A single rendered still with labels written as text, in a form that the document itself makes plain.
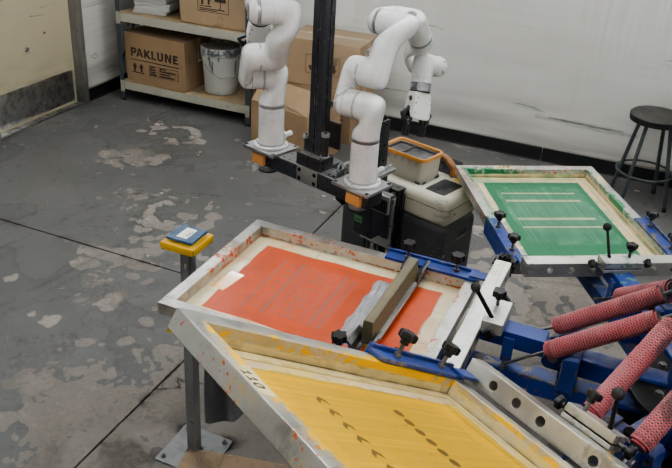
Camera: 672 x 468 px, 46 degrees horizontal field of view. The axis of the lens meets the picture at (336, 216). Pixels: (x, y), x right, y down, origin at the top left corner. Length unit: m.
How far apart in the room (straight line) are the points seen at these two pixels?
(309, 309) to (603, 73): 3.90
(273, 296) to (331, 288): 0.18
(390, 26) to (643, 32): 3.38
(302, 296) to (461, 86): 3.89
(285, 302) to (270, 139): 0.76
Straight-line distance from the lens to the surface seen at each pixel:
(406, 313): 2.38
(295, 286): 2.46
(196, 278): 2.43
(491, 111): 6.09
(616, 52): 5.84
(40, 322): 4.09
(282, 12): 2.66
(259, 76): 2.84
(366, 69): 2.59
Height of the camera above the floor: 2.28
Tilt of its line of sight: 27 degrees down
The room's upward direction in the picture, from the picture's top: 4 degrees clockwise
